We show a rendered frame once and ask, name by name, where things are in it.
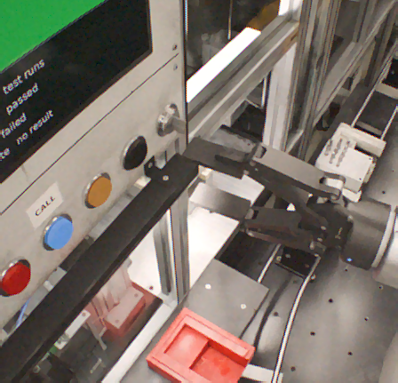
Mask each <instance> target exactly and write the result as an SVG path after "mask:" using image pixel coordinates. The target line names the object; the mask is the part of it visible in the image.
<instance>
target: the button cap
mask: <svg viewBox="0 0 398 383"><path fill-rule="evenodd" d="M72 233H73V225H72V223H71V222H70V221H68V220H66V219H61V220H59V221H58V222H57V223H56V224H55V225H54V226H53V227H52V229H51V231H50V232H49V235H48V237H47V242H48V244H49V245H50V247H52V248H53V249H55V250H58V249H60V248H62V247H64V246H65V245H66V244H67V243H68V240H69V239H70V237H71V236H72Z"/></svg>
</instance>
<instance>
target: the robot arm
mask: <svg viewBox="0 0 398 383"><path fill-rule="evenodd" d="M263 155H264V156H263ZM182 158H183V160H185V161H188V162H190V163H194V164H199V165H201V167H203V168H206V169H210V170H213V171H215V172H220V173H223V174H226V175H229V176H231V177H234V178H237V179H239V180H242V179H243V176H244V174H245V175H247V176H248V177H250V178H252V179H253V180H255V182H257V183H259V184H260V185H261V186H262V187H265V188H267V189H269V190H270V191H272V192H274V193H275V194H277V195H279V196H280V197H281V198H283V199H285V200H286V202H288V203H290V204H292V205H293V207H294V210H295V211H291V210H283V209H274V208H265V207H256V206H251V200H248V198H245V197H242V196H239V195H235V194H232V193H229V192H227V191H225V190H221V189H218V188H214V187H212V186H209V185H205V184H203V183H199V185H198V187H197V189H196V190H195V192H194V193H193V195H192V196H191V197H190V199H189V202H190V204H193V205H195V206H198V207H201V208H204V209H205V210H209V211H213V212H216V213H218V214H220V216H223V217H227V218H229V219H233V220H235V221H238V222H241V225H240V227H239V229H240V230H242V231H243V232H246V230H247V229H248V230H247V233H248V234H249V235H252V236H256V237H258V238H262V239H265V240H268V241H271V242H276V243H281V244H284V245H287V246H290V247H293V248H297V249H300V250H303V251H306V252H309V253H311V254H312V255H314V256H315V257H318V258H320V257H321V256H322V253H323V251H324V248H325V246H330V247H335V248H339V249H340V253H339V260H340V261H342V262H345V263H347V264H349V265H352V266H354V267H360V268H362V269H364V270H367V271H369V270H370V268H371V267H374V268H373V270H372V277H373V279H375V280H376V281H377V282H380V283H383V284H385V285H390V286H392V287H394V288H396V289H398V204H397V207H396V208H395V210H394V212H392V211H391V205H389V204H387V203H382V202H380V201H378V200H375V199H371V198H369V197H367V196H361V197H359V200H358V202H354V201H352V200H350V199H348V198H347V197H346V196H344V195H343V187H344V185H345V182H346V178H345V177H344V176H342V175H339V174H335V172H327V171H324V170H321V169H319V168H317V167H315V166H313V165H311V164H307V163H305V162H303V161H300V160H298V159H297V158H295V157H292V156H291V155H289V154H286V153H284V152H282V151H280V150H278V149H276V148H272V147H269V146H268V145H265V144H263V143H260V141H258V143H257V144H256V145H255V147H254V148H253V149H252V151H251V152H250V153H245V152H242V151H239V150H236V149H232V148H229V147H228V146H224V145H220V144H218V143H214V142H211V141H208V140H203V139H200V138H197V137H193V139H192V140H190V142H189V143H188V145H187V147H186V150H185V151H184V153H183V154H182ZM255 169H257V170H255ZM309 195H311V196H309ZM258 229H260V230H258ZM307 240H309V241H307ZM378 383H398V330H397V332H396V333H395V335H394V337H393V339H392V340H391V342H390V345H389V347H388V349H387V351H386V354H385V357H384V362H383V366H382V368H381V372H380V376H379V380H378Z"/></svg>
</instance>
